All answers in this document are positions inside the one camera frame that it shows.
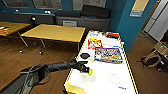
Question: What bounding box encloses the wide wall window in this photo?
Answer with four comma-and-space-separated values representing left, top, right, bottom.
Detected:
72, 0, 107, 12

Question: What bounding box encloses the small yellow bowl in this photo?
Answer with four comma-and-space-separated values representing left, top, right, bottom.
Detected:
85, 68, 95, 76

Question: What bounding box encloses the dark low bench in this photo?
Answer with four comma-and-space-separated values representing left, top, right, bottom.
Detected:
0, 11, 56, 26

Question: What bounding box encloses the yellow poster blue frame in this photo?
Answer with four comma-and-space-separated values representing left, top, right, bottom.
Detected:
129, 0, 149, 18

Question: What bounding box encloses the wall window with light reflections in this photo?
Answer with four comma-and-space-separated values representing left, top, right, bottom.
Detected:
32, 0, 64, 11

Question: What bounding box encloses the large wooden table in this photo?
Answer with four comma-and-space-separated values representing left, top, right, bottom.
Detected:
20, 23, 87, 55

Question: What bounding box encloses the blue purple board game box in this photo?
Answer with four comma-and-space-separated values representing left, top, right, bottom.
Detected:
94, 46, 124, 64

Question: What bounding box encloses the red yellow board game box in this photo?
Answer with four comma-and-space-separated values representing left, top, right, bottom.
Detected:
87, 38, 102, 50

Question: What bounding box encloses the small black bowl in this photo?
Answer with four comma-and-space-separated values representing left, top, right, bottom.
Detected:
80, 52, 92, 60

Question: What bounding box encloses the narrow wall window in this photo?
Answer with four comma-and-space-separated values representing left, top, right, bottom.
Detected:
2, 0, 32, 10

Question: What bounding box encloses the red orange item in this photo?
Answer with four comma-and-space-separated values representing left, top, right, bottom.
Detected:
0, 27, 9, 35

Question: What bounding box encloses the wooden table with red item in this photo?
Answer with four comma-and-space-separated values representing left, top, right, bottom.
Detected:
0, 21, 32, 48

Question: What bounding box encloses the red black item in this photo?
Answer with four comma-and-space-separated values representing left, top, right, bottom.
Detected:
105, 32, 119, 38

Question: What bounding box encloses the cardboard box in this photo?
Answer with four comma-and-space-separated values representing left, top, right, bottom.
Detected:
153, 41, 168, 56

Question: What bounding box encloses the black cushion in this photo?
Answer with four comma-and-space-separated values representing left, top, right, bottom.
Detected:
81, 4, 111, 19

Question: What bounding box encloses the white gaming table yellow frame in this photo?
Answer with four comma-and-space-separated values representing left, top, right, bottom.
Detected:
62, 29, 138, 94

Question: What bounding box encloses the black round lamp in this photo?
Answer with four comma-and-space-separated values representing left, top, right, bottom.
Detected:
30, 16, 38, 28

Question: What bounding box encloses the white sheet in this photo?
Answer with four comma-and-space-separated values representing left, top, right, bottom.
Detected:
99, 35, 120, 48

